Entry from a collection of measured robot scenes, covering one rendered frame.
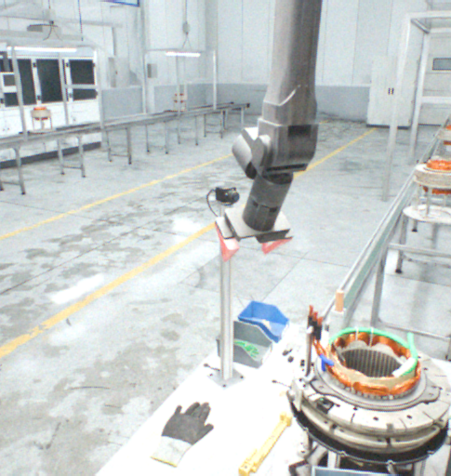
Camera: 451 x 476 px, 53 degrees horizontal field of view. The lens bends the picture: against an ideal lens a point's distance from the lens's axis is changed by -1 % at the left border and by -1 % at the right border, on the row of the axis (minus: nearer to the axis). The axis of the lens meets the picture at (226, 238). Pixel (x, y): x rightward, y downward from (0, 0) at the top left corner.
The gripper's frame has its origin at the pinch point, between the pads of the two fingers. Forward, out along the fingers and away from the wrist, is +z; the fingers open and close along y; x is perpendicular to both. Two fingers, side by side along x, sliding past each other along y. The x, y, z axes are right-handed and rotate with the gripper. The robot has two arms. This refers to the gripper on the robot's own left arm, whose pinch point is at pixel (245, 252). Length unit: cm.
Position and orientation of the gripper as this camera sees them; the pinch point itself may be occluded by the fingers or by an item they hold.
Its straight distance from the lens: 84.4
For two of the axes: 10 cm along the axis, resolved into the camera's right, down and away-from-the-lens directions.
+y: -9.0, 1.5, -4.0
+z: -2.1, 6.6, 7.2
